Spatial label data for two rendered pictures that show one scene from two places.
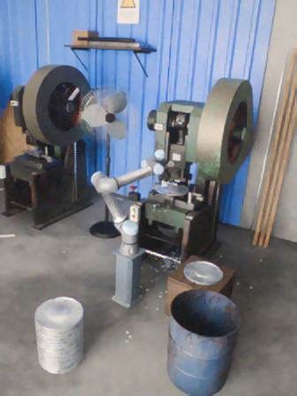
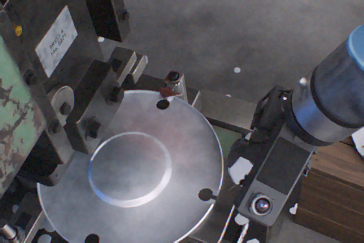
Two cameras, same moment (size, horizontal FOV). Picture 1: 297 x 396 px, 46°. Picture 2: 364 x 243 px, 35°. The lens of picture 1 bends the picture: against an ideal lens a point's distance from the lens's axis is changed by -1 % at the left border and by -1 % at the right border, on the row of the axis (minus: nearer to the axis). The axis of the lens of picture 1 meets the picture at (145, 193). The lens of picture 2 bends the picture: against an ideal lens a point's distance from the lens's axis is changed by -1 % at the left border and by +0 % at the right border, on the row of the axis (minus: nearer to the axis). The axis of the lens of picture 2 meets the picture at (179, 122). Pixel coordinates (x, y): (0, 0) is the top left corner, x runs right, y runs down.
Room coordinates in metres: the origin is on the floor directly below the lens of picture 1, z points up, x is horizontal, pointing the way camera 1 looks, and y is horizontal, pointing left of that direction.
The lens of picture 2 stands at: (2.75, 0.21, 1.56)
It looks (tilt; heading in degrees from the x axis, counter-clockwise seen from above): 57 degrees down; 273
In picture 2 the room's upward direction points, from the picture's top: 10 degrees counter-clockwise
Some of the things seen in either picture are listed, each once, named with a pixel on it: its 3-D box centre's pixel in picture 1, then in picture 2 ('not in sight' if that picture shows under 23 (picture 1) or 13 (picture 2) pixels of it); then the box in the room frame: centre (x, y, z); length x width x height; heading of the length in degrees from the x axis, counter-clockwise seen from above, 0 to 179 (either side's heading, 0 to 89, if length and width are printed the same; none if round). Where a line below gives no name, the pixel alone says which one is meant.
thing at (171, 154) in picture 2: (171, 189); (129, 167); (2.87, -0.22, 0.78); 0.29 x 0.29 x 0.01
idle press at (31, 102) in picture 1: (60, 139); not in sight; (4.12, 1.06, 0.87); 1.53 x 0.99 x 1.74; 150
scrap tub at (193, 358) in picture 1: (201, 342); not in sight; (1.67, -0.39, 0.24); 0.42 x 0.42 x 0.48
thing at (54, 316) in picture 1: (59, 312); not in sight; (1.72, 0.49, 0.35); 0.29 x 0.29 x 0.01
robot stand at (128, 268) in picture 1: (128, 275); not in sight; (2.34, 0.10, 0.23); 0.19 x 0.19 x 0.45; 54
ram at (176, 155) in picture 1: (178, 159); (32, 47); (2.94, -0.26, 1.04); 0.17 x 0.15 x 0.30; 152
